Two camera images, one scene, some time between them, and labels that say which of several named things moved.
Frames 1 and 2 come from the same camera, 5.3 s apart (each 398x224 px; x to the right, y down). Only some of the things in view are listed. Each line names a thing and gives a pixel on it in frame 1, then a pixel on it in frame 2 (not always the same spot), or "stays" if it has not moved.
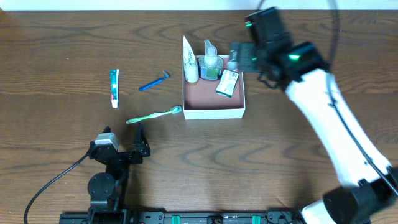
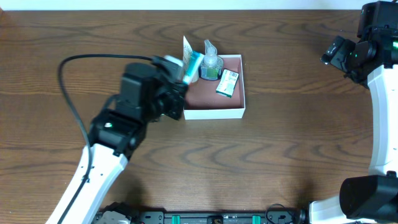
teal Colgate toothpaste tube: x=114 y=84 → x=194 y=60
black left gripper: x=123 y=156 → x=175 y=101
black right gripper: x=244 y=57 → x=329 y=51
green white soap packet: x=227 y=82 stays
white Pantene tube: x=190 y=69 stays
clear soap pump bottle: x=210 y=65 stays
